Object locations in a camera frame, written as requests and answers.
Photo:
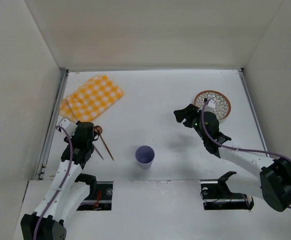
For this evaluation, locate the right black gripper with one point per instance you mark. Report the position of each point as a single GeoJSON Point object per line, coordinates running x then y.
{"type": "Point", "coordinates": [190, 116]}

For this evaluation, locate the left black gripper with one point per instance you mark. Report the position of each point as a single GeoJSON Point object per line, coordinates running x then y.
{"type": "Point", "coordinates": [93, 135]}

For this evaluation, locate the yellow white checkered cloth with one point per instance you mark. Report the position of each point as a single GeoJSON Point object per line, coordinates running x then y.
{"type": "Point", "coordinates": [91, 99]}

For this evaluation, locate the floral patterned ceramic plate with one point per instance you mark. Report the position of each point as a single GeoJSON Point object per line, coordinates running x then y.
{"type": "Point", "coordinates": [222, 104]}

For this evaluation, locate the lilac plastic cup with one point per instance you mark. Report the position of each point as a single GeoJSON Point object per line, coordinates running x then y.
{"type": "Point", "coordinates": [144, 156]}

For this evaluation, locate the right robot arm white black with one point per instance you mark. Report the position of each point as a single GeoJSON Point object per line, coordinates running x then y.
{"type": "Point", "coordinates": [272, 170]}

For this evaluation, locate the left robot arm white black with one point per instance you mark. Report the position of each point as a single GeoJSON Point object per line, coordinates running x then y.
{"type": "Point", "coordinates": [69, 187]}

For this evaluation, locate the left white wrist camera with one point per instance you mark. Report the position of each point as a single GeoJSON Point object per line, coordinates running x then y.
{"type": "Point", "coordinates": [68, 125]}

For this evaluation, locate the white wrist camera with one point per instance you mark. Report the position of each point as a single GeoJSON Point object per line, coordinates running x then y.
{"type": "Point", "coordinates": [209, 105]}
{"type": "Point", "coordinates": [68, 125]}

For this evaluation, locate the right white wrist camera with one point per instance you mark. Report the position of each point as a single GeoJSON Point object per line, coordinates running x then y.
{"type": "Point", "coordinates": [209, 105]}

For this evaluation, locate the left aluminium side rail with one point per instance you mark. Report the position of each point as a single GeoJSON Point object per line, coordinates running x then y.
{"type": "Point", "coordinates": [44, 154]}

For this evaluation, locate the aluminium side rail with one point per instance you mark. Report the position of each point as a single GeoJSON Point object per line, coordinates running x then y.
{"type": "Point", "coordinates": [251, 105]}
{"type": "Point", "coordinates": [44, 154]}

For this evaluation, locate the right aluminium side rail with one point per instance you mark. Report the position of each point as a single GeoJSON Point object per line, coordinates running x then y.
{"type": "Point", "coordinates": [251, 105]}

